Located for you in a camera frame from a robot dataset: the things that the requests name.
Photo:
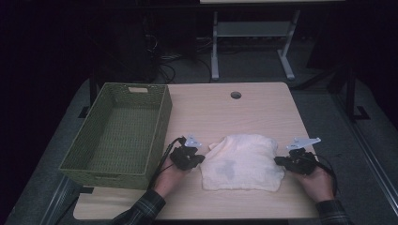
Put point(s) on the green woven basket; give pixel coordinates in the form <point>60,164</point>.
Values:
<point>119,137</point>

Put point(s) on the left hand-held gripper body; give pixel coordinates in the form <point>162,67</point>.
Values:
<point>184,157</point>

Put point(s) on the black metal stand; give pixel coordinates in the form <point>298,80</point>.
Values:
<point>350,93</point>

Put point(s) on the black tape piece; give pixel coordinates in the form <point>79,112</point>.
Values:
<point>87,190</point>

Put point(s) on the metal floor rail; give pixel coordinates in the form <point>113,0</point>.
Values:
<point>369,153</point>

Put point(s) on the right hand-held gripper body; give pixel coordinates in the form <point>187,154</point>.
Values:
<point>302,162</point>

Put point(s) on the white metal stand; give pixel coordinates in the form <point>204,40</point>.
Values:
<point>253,28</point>

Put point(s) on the person's right hand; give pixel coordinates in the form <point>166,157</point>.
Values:
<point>317,186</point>

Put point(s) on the white towel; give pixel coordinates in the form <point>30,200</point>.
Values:
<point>244,162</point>

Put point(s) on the person's left hand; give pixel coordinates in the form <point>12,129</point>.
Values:
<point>169,181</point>

